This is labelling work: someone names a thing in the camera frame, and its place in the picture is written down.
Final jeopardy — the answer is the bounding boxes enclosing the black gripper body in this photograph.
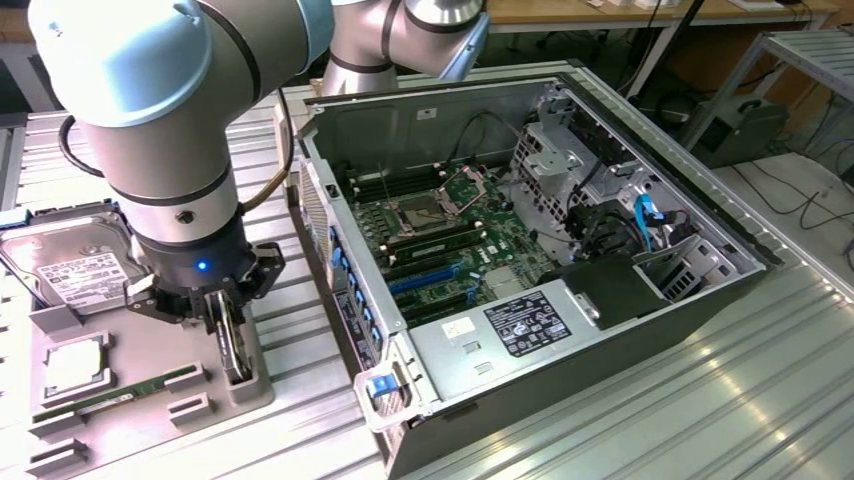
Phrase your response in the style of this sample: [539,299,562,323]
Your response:
[136,219,260,310]

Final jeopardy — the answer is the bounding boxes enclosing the black graphics card silver bracket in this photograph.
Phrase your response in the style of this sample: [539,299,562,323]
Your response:
[203,291,259,387]

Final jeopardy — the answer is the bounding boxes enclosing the grey parts rack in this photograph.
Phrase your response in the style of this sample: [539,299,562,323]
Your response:
[22,279,276,476]

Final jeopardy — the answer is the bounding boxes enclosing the silver CPU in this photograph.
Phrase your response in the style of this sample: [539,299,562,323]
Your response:
[44,342,108,389]

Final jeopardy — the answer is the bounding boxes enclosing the silver hard disk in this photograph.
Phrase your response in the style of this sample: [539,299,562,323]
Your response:
[0,212,152,316]

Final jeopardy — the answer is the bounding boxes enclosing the green RAM stick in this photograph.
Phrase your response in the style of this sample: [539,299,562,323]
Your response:
[30,368,200,422]
[391,234,483,262]

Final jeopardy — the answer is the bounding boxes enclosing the long black expansion slot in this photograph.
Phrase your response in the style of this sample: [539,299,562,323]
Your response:
[396,288,468,312]
[403,298,472,324]
[384,255,462,279]

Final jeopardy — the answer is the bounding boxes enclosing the blue expansion slot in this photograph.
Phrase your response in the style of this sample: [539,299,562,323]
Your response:
[388,264,464,296]

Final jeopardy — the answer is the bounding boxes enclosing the black RAM slot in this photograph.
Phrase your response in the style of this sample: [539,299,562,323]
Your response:
[352,176,444,189]
[376,225,476,247]
[353,183,444,196]
[351,169,443,182]
[356,190,441,204]
[380,230,480,254]

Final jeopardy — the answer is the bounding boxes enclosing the CPU socket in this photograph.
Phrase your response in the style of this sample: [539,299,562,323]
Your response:
[392,194,462,236]

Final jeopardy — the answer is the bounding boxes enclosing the blue disk carrier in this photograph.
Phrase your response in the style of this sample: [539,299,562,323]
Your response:
[0,198,125,229]

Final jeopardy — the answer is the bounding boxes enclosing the silver power supply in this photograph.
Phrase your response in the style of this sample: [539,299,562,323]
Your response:
[404,277,606,404]

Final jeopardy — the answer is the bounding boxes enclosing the translucent case latch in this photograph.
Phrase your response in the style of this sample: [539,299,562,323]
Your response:
[352,364,419,434]

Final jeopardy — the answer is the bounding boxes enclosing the silver chipset heat sink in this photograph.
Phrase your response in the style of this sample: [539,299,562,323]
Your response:
[480,267,528,296]

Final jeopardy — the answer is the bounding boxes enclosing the metal socket cover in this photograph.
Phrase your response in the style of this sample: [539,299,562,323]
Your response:
[432,167,499,216]

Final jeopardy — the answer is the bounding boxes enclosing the green motherboard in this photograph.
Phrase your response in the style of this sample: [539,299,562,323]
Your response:
[343,159,568,326]

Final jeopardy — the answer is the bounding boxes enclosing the perforated silver drive cage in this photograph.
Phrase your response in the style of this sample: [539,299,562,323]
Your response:
[510,122,588,241]

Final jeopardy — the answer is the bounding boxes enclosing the open grey PC case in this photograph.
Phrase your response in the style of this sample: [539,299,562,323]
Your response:
[272,58,787,480]

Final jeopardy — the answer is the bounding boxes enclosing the black fan shroud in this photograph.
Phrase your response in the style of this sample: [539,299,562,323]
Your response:
[536,254,672,331]

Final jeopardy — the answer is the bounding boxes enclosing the silver disk bay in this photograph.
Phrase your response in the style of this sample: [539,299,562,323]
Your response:
[631,234,742,301]

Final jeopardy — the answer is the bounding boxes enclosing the black box device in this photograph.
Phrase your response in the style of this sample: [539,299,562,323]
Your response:
[692,97,792,169]

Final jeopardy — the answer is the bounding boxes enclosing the grey slatted metal shelf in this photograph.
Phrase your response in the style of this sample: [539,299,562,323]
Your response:
[752,29,854,106]

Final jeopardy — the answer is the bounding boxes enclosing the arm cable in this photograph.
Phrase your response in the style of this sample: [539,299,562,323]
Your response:
[57,87,296,209]

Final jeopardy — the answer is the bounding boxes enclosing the black wire bundle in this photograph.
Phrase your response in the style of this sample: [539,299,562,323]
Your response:
[563,199,639,259]

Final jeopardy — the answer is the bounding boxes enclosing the blue disk wire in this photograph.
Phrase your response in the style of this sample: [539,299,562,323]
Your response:
[636,192,668,251]

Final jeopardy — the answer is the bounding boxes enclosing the black disk power wire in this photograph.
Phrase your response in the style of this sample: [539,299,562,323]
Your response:
[656,209,700,239]

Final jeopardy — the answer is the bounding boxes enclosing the wooden desk white frame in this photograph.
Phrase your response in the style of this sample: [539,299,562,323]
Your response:
[0,0,835,114]

